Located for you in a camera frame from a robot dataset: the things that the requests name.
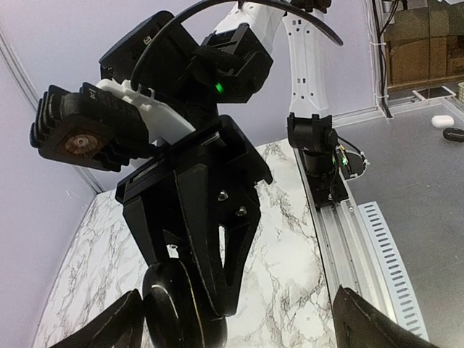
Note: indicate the black earbud case right bench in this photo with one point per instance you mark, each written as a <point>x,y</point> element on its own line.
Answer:
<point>454,134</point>

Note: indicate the cardboard boxes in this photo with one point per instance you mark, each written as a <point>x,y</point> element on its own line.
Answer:
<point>424,43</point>

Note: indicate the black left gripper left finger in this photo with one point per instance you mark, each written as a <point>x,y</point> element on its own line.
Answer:
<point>120,325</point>

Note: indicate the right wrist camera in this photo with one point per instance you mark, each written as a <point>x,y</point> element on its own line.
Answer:
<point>101,127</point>

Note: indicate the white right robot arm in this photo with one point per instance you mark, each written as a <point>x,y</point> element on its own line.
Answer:
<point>229,66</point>

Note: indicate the front aluminium rail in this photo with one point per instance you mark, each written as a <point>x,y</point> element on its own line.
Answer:
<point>358,251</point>

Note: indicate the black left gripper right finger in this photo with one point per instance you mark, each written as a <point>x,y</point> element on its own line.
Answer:
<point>358,324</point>

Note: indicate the white earbud case on bench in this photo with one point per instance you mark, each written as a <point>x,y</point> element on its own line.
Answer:
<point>444,121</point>

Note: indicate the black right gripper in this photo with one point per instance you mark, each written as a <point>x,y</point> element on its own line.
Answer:
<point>204,185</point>

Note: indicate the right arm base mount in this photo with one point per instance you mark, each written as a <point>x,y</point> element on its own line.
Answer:
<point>327,159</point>

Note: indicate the black earbud charging case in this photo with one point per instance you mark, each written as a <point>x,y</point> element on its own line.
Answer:
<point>177,310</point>

